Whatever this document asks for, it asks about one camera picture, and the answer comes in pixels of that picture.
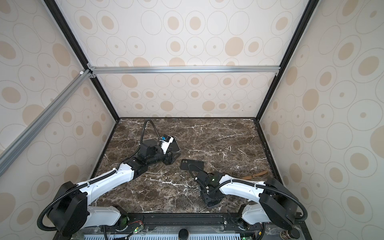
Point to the horizontal aluminium rail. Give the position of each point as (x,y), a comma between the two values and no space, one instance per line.
(185,70)

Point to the black phone case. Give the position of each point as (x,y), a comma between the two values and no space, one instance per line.
(192,165)

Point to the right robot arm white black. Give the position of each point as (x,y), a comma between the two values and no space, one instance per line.
(269,201)

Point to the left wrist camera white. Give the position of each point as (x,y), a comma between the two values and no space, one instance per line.
(165,142)

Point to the black base frame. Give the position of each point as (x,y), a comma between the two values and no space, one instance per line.
(201,226)

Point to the black round knob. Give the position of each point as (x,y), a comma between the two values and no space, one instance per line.
(183,234)

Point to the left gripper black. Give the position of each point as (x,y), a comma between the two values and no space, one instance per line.
(171,160)

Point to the black button right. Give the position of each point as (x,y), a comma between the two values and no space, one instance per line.
(292,234)

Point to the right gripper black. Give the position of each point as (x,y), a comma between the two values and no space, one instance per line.
(206,200)

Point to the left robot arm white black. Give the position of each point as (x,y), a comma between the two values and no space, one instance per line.
(72,210)

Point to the diagonal aluminium rail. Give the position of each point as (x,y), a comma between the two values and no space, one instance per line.
(26,137)

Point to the blue phone black screen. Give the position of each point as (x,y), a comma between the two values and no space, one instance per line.
(174,147)

